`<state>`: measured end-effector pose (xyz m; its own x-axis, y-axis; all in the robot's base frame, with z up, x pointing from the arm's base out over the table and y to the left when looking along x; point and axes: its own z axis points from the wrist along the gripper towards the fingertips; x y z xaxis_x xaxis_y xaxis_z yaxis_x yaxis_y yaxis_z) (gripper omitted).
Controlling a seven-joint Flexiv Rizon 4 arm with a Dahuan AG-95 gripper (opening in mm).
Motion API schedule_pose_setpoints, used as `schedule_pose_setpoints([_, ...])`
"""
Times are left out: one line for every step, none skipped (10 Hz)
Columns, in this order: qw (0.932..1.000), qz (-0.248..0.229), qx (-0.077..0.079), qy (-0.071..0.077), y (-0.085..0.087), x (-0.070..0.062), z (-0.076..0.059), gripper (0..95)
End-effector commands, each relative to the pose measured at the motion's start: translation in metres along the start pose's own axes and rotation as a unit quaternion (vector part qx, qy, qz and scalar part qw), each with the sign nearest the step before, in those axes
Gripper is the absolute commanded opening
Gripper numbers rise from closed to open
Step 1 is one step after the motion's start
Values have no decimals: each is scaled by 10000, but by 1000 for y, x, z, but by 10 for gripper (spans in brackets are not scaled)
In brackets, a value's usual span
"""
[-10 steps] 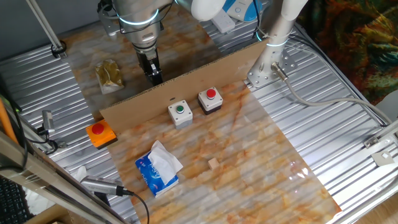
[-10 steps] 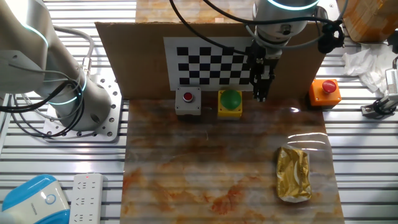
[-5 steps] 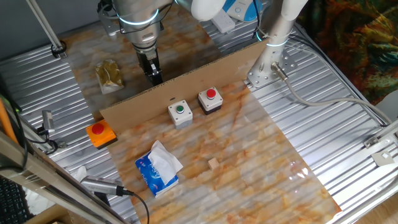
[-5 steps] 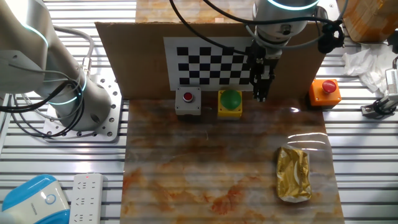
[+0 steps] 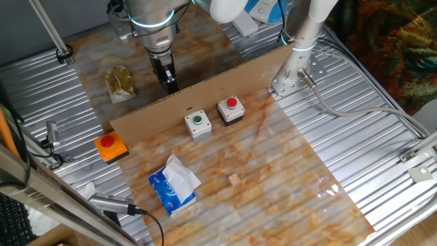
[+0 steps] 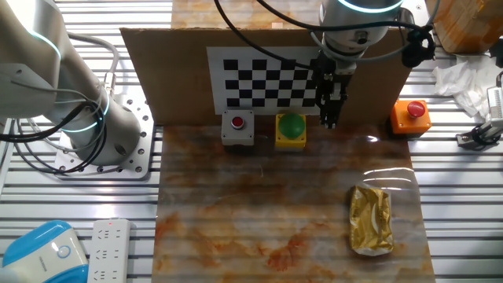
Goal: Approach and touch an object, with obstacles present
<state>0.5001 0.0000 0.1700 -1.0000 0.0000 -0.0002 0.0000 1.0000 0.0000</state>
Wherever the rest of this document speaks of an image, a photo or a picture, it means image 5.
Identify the colourful patterned cloth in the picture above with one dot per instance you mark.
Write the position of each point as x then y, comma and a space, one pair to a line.
392, 44

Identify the orange box red emergency button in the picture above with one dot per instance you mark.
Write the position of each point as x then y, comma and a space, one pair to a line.
114, 150

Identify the marble pattern table mat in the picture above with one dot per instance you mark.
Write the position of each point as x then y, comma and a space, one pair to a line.
256, 171

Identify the aluminium profile bar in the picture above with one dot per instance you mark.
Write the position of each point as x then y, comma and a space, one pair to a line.
426, 143

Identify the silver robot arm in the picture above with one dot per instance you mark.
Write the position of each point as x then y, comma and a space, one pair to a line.
153, 20

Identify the small wooden cube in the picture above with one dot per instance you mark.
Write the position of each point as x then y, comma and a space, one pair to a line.
235, 180

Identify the brown cardboard box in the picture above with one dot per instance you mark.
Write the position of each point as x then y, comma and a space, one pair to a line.
51, 239

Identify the small grey camera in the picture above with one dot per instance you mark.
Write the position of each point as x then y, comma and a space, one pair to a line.
53, 131

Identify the metal plate with square hole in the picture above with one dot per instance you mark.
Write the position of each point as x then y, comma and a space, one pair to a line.
414, 172

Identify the crumpled white tissue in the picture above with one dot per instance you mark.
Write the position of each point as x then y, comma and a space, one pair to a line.
89, 189

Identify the orange pole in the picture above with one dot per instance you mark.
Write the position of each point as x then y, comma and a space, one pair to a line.
7, 133

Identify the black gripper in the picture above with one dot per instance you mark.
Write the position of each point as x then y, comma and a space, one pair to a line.
157, 68

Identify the silver camera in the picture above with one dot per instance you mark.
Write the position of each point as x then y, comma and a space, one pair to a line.
109, 203

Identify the taped aluminium frame bar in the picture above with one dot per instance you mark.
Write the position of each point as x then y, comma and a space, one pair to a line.
34, 188

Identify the grey box green push button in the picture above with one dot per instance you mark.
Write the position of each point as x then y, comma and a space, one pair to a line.
201, 131

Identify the gold foil packet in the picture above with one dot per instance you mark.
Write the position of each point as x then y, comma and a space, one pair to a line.
119, 82

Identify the blue tissue pack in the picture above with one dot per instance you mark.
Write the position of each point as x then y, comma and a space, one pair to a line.
167, 196

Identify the small metal corner bracket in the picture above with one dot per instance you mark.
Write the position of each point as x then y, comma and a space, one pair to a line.
407, 156

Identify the brown cardboard wall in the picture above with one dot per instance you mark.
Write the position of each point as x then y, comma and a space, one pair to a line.
153, 116

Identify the black keyboard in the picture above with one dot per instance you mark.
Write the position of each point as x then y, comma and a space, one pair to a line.
13, 225

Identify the white power strip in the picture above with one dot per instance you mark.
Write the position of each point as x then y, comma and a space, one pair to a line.
246, 25

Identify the pale grey panel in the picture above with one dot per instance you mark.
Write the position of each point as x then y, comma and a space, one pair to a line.
428, 118

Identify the metal pole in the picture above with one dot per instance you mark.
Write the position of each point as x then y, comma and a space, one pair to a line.
50, 29

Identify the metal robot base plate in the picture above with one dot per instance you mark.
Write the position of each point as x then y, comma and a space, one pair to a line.
283, 87

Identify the wrist camera with grey mount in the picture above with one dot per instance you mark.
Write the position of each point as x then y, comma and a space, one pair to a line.
121, 29

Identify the blue and white device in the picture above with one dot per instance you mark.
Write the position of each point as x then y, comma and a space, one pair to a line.
263, 12

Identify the white box red button black base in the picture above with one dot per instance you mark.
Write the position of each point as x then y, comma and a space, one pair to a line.
235, 112

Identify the metal camera mount clamp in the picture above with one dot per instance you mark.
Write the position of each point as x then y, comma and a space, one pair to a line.
48, 144

